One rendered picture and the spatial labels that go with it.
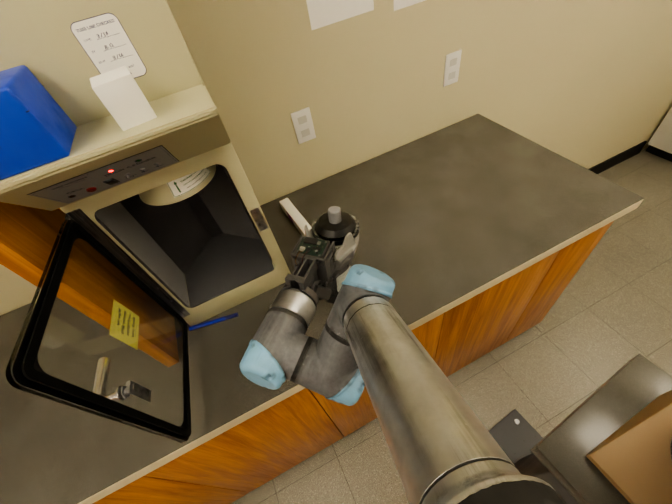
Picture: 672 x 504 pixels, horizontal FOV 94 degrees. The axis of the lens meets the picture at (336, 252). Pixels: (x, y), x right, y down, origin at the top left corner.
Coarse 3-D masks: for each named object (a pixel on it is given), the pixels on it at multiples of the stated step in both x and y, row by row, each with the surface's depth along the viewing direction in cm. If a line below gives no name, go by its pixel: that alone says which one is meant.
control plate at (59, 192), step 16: (128, 160) 47; (144, 160) 49; (160, 160) 51; (176, 160) 54; (80, 176) 45; (96, 176) 47; (112, 176) 49; (32, 192) 44; (48, 192) 45; (64, 192) 48; (80, 192) 50; (96, 192) 53
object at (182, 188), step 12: (204, 168) 67; (180, 180) 63; (192, 180) 65; (204, 180) 67; (144, 192) 65; (156, 192) 64; (168, 192) 64; (180, 192) 64; (192, 192) 65; (156, 204) 65; (168, 204) 65
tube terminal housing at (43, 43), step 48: (0, 0) 37; (48, 0) 39; (96, 0) 41; (144, 0) 43; (0, 48) 40; (48, 48) 42; (144, 48) 46; (96, 96) 47; (240, 192) 68; (240, 288) 88
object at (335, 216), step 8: (336, 208) 67; (328, 216) 68; (336, 216) 67; (344, 216) 70; (320, 224) 68; (328, 224) 68; (336, 224) 68; (344, 224) 68; (352, 224) 68; (320, 232) 68; (328, 232) 66; (336, 232) 66; (344, 232) 67
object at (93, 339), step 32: (64, 224) 53; (96, 256) 58; (64, 288) 48; (96, 288) 55; (128, 288) 64; (64, 320) 45; (96, 320) 52; (128, 320) 60; (160, 320) 72; (64, 352) 43; (96, 352) 49; (128, 352) 57; (160, 352) 67; (96, 384) 47; (160, 384) 63; (160, 416) 59
